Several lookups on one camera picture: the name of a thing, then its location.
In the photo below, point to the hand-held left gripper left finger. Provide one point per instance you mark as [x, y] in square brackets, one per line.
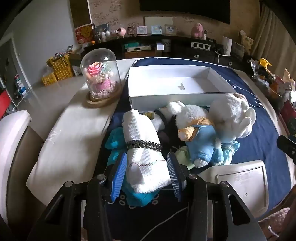
[119, 178]

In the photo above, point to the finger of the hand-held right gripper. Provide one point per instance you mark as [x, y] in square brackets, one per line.
[288, 144]

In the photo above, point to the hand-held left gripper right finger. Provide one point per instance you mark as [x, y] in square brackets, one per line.
[174, 178]

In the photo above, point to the teal doll raincoat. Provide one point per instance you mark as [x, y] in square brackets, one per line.
[138, 199]

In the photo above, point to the black fuzzy cloth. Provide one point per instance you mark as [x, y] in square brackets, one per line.
[167, 136]

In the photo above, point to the white plush dog blue overalls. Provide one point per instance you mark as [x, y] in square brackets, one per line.
[201, 143]

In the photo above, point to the white towel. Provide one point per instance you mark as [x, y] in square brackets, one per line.
[141, 129]

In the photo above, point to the yellow knit hat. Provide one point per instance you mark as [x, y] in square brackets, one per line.
[149, 114]

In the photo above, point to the white cardboard box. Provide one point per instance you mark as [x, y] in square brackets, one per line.
[161, 78]

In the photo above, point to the pale green cloth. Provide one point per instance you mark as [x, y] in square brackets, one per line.
[182, 155]

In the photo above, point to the navy printed blanket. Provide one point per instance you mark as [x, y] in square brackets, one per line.
[259, 129]

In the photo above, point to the black beaded hair band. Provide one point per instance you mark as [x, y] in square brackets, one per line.
[143, 144]

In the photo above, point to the white plastic lid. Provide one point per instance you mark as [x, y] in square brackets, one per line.
[242, 185]

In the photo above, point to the yellow toy excavator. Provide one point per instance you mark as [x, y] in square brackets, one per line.
[263, 62]

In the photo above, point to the translucent plastic container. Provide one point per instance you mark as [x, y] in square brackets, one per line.
[238, 49]

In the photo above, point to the beige curtain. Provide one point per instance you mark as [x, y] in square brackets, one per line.
[272, 34]

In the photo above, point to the cream plush toy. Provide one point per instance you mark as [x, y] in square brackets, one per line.
[246, 40]

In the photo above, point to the white chair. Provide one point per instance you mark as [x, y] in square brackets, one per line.
[13, 139]

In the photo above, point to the white cylindrical air purifier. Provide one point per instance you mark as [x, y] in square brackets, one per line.
[227, 46]

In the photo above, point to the glass dome with rose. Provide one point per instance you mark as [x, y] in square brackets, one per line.
[99, 60]

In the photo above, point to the brown wooden box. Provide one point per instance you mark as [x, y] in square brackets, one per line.
[138, 55]

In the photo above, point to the black long cabinet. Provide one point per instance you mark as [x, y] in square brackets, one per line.
[182, 49]

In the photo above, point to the teal book stack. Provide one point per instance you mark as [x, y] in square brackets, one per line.
[136, 47]

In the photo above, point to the small white box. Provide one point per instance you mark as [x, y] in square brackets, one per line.
[160, 46]

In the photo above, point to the white jar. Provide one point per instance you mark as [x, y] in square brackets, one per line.
[167, 45]

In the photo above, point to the shelf with blue boxes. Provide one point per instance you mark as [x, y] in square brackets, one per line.
[19, 87]

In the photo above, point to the small white figurine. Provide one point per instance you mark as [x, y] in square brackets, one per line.
[205, 34]

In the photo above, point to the red chair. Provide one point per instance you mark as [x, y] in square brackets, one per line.
[4, 102]

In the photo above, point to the white plastic bottle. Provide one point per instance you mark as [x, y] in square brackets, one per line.
[103, 35]
[108, 34]

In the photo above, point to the pink plush toy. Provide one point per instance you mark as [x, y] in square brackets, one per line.
[197, 31]

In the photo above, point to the pink round piggy bank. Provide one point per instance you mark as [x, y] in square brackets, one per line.
[121, 32]

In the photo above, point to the red gift bag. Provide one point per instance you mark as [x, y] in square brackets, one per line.
[83, 34]

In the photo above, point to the blank white canvas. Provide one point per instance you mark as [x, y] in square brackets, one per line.
[159, 20]

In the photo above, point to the white triple photo frame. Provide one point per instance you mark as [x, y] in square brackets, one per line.
[200, 45]

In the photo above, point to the small dark picture frame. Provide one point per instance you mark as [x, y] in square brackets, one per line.
[131, 31]

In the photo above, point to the wooden picture frame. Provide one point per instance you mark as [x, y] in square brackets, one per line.
[170, 29]

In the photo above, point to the blue picture frame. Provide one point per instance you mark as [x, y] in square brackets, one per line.
[156, 29]

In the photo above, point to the white picture frame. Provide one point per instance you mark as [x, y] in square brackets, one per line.
[141, 30]

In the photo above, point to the black wall television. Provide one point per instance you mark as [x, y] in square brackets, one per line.
[185, 9]

